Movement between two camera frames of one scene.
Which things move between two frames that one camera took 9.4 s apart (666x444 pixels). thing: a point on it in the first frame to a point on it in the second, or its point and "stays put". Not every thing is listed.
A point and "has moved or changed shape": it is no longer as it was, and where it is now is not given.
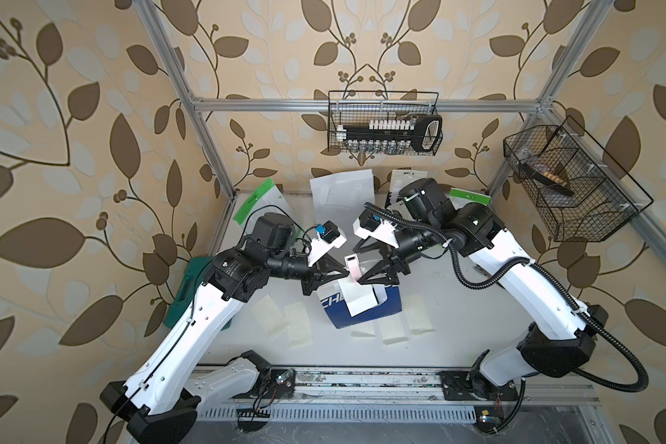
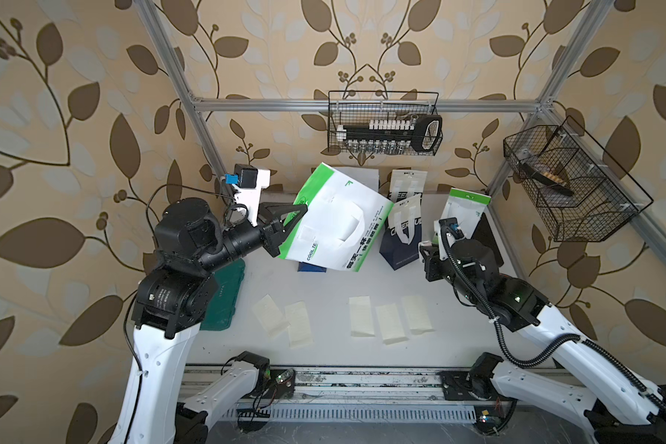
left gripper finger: x=320 y=279 to x=273 y=236
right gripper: x=387 y=268 to x=432 y=261
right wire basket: x=581 y=191 stays put
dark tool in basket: x=554 y=182 stays put
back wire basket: x=352 y=107 stays put
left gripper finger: x=327 y=267 to x=271 y=214
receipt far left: x=270 y=315 stays put
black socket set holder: x=392 y=135 stays put
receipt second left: x=299 y=326 stays put
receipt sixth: x=417 y=315 stays put
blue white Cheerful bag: x=388 y=300 has moved or changed shape
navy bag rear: x=401 y=178 stays put
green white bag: x=267 y=199 to x=341 y=224
